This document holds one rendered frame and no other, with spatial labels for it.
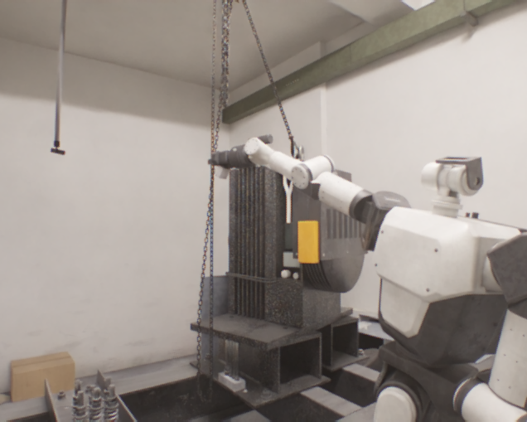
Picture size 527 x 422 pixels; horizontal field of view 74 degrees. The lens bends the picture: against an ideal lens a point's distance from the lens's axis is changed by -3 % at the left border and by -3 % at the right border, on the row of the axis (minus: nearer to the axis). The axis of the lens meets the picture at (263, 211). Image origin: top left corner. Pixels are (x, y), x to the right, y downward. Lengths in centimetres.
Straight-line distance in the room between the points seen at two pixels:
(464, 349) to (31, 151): 334
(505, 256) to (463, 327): 18
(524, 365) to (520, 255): 18
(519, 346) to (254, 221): 124
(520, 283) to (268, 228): 114
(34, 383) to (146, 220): 161
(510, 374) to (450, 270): 19
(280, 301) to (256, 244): 28
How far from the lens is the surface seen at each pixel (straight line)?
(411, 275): 79
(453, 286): 74
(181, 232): 383
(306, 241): 140
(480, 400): 77
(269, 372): 157
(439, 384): 87
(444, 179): 83
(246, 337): 146
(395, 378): 94
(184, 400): 188
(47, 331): 363
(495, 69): 247
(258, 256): 169
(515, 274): 70
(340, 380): 189
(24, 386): 335
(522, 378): 74
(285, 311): 162
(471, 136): 242
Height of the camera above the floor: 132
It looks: 3 degrees up
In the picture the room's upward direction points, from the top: straight up
